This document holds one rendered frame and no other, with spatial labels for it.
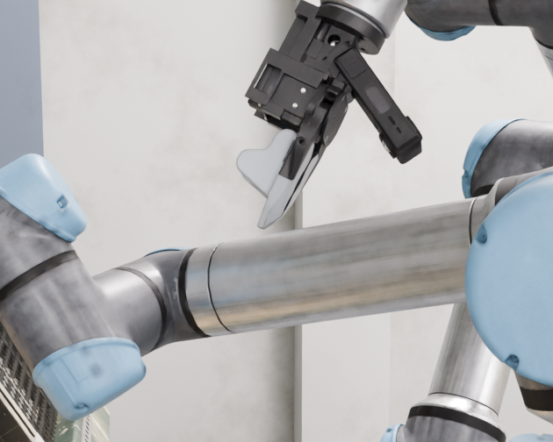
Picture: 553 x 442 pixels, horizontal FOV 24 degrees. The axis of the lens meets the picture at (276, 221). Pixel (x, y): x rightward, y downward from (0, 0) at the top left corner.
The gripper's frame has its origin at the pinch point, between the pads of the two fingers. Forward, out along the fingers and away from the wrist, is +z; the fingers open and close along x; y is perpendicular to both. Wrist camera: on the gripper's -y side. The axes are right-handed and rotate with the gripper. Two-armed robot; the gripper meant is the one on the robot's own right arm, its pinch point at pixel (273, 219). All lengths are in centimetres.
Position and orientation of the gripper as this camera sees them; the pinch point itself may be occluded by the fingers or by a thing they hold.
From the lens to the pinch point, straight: 118.5
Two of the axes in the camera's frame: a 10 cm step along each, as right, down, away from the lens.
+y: -8.8, -4.4, 1.8
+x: -1.1, -1.8, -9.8
